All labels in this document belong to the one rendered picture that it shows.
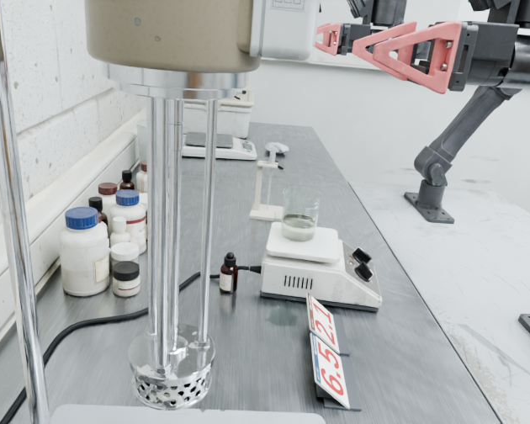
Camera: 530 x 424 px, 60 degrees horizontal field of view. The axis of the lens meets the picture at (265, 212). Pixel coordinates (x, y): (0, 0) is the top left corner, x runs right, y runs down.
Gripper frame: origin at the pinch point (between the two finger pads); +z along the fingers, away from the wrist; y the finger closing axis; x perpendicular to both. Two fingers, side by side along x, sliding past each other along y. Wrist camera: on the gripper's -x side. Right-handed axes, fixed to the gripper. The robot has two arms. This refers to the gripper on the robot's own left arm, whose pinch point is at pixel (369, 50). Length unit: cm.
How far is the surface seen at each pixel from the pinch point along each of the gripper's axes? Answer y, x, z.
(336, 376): 7.4, 38.8, -0.3
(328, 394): 10.0, 39.3, 1.2
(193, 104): -123, 28, 32
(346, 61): -155, 10, -31
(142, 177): -45, 32, 35
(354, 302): -9.5, 38.6, -6.2
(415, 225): -48, 41, -30
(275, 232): -19.0, 31.3, 6.7
